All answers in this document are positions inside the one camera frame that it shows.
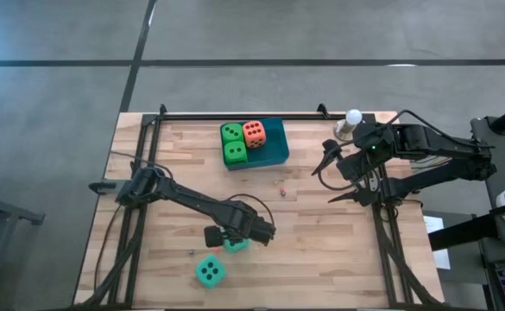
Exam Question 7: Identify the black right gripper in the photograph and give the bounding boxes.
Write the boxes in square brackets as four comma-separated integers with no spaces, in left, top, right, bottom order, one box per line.
[311,122,398,207]

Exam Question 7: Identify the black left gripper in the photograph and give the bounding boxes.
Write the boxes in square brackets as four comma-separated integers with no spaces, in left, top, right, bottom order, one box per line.
[203,202,277,250]

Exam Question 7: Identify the teal foam die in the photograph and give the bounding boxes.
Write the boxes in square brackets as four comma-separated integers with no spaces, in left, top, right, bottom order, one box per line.
[222,237,251,255]
[194,254,228,289]

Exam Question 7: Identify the green foam die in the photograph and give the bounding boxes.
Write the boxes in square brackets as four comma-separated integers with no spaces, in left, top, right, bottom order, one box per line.
[220,123,245,144]
[223,141,249,165]

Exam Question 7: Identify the orange foam die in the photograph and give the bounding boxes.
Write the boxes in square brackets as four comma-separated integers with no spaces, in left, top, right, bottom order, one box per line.
[242,119,268,149]

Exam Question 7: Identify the white bulb on metal stand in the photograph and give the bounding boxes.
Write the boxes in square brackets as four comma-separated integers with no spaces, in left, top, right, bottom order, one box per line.
[333,108,364,143]

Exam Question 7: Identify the blue plastic bin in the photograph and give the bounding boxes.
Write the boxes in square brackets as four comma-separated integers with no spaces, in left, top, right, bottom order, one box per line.
[219,117,291,171]

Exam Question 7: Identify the white paper sheet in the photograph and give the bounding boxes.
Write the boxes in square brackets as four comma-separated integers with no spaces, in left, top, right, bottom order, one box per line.
[422,214,451,271]

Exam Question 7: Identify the black flat bar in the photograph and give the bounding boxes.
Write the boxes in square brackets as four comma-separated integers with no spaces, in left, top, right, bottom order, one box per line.
[427,202,505,252]

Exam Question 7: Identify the black metal stand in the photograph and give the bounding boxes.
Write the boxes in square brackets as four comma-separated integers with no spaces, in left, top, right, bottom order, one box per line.
[0,181,47,311]

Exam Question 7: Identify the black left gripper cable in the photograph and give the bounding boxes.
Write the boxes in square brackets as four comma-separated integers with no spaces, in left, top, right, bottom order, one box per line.
[224,193,277,228]

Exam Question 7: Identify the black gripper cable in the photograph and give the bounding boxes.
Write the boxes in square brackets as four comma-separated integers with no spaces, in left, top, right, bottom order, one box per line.
[224,193,277,228]
[381,109,495,150]

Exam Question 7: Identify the thin coloured wires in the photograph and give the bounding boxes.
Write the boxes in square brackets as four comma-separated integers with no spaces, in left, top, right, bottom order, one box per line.
[411,155,441,170]

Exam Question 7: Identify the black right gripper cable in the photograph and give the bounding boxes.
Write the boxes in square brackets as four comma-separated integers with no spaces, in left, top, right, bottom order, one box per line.
[381,109,495,150]

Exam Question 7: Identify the black aluminium table frame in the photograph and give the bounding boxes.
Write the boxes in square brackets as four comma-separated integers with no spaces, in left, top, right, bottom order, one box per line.
[79,112,446,310]

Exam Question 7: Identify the thin brown cable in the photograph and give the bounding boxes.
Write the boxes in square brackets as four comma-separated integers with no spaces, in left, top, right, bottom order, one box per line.
[92,205,123,280]

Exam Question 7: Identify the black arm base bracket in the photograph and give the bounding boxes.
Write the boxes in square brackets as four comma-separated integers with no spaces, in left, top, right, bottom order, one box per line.
[88,180,120,195]

